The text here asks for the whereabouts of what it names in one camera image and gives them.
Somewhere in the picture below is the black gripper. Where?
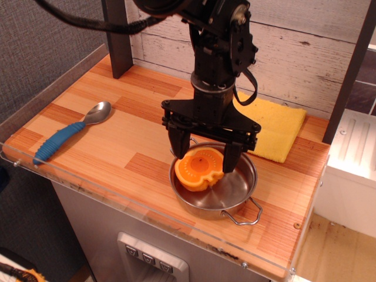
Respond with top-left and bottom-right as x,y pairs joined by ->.
161,88 -> 261,173

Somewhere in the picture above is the orange toy orange half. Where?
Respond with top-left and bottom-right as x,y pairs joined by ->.
173,147 -> 224,192

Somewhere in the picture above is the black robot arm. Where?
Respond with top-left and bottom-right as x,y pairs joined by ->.
136,1 -> 261,173

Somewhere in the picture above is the stainless steel pot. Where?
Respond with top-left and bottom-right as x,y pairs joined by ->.
169,142 -> 263,226

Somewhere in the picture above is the yellow folded cloth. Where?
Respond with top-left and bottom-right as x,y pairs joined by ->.
233,98 -> 307,163

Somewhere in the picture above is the grey toy fridge cabinet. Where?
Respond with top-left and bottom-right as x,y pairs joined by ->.
53,183 -> 267,281

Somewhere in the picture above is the silver dispenser panel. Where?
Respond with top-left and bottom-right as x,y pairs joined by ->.
117,232 -> 190,281

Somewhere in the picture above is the white toy sink unit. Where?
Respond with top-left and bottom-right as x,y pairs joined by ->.
314,110 -> 375,237

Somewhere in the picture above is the clear acrylic front guard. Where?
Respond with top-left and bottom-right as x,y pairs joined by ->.
2,144 -> 300,280

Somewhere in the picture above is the orange object bottom left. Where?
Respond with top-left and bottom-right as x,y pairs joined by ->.
16,269 -> 46,282

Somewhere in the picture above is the spoon with blue handle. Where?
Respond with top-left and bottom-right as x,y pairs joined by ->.
32,101 -> 112,165

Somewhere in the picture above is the dark grey left post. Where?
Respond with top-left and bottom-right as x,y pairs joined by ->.
101,0 -> 133,79

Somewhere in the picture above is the dark grey post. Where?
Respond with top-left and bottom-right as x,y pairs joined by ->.
322,0 -> 375,145
101,0 -> 133,79

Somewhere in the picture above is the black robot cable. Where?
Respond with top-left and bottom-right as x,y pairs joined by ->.
35,0 -> 165,35

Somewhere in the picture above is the dark grey right post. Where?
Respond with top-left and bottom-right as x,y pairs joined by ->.
322,0 -> 375,145

